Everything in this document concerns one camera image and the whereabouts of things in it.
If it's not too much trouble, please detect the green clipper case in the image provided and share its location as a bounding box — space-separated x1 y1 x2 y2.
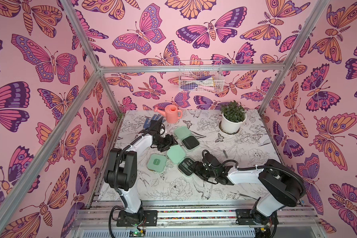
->
147 154 167 173

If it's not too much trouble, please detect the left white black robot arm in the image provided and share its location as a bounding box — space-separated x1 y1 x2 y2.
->
104 118 178 226

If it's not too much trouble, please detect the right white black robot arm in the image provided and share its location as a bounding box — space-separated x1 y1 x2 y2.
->
188 150 306 226

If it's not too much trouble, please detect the blue garden glove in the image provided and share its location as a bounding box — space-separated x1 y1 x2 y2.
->
141 114 166 136

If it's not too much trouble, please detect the pink watering can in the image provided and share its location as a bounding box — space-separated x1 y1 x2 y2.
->
154 105 183 124

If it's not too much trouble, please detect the potted green plant white pot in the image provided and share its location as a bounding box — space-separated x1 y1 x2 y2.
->
220 101 247 134

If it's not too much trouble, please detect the white wire wall basket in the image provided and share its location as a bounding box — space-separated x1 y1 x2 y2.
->
178 59 225 93

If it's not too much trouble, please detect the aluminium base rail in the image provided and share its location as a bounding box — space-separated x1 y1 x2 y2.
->
71 200 328 238

